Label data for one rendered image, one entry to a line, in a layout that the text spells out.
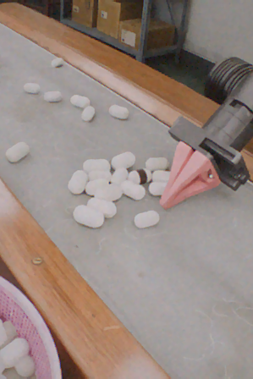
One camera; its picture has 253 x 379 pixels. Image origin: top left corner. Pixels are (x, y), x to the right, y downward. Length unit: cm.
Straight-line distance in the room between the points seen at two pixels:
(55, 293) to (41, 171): 22
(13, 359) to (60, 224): 17
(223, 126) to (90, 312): 26
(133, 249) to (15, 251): 13
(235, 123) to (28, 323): 31
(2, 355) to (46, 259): 10
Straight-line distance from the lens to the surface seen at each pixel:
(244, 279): 43
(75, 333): 34
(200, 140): 45
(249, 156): 59
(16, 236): 41
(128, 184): 48
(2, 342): 37
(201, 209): 50
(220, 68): 87
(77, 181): 48
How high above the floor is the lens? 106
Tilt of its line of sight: 39 degrees down
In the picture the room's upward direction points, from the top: 7 degrees clockwise
